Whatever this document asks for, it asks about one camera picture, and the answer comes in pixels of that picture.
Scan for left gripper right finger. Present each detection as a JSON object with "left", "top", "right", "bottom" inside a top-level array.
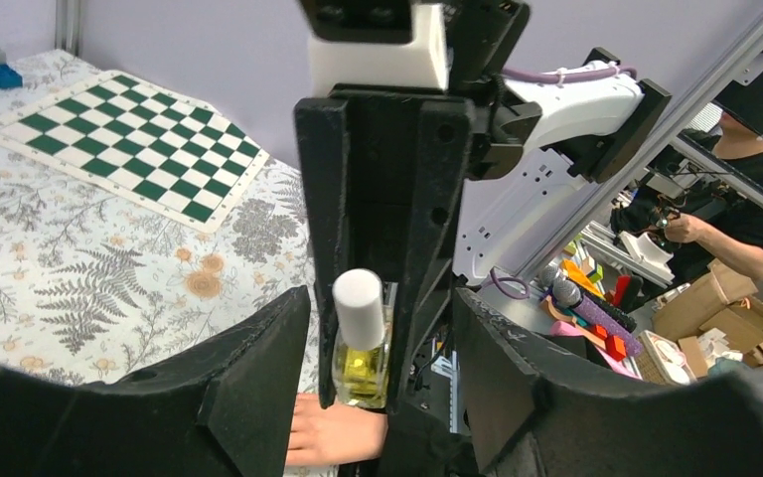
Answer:
[{"left": 453, "top": 288, "right": 763, "bottom": 476}]

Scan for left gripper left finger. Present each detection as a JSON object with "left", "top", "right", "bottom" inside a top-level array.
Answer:
[{"left": 0, "top": 286, "right": 310, "bottom": 476}]

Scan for seated person in black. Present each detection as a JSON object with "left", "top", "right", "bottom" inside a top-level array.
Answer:
[{"left": 610, "top": 108, "right": 763, "bottom": 287}]

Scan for green white checkerboard mat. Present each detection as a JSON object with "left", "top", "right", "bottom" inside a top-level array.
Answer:
[{"left": 0, "top": 70, "right": 269, "bottom": 234}]

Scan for person's hand dark nails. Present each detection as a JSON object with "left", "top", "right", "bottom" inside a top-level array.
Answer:
[{"left": 285, "top": 393, "right": 388, "bottom": 467}]

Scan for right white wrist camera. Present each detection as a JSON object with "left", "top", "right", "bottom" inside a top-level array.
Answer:
[{"left": 308, "top": 3, "right": 449, "bottom": 97}]

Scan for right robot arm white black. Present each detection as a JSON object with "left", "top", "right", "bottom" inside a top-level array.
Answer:
[{"left": 294, "top": 1, "right": 670, "bottom": 411}]

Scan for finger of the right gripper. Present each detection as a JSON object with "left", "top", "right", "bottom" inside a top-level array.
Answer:
[
  {"left": 385, "top": 97, "right": 475, "bottom": 413},
  {"left": 294, "top": 94, "right": 353, "bottom": 408}
]

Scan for floral patterned table cloth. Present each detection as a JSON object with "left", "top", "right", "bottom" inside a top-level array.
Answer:
[{"left": 0, "top": 50, "right": 313, "bottom": 386}]

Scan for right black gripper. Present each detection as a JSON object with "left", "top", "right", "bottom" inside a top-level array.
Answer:
[{"left": 302, "top": 1, "right": 531, "bottom": 182}]

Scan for yellow nail polish bottle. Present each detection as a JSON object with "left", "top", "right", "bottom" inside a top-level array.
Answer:
[{"left": 331, "top": 268, "right": 397, "bottom": 409}]

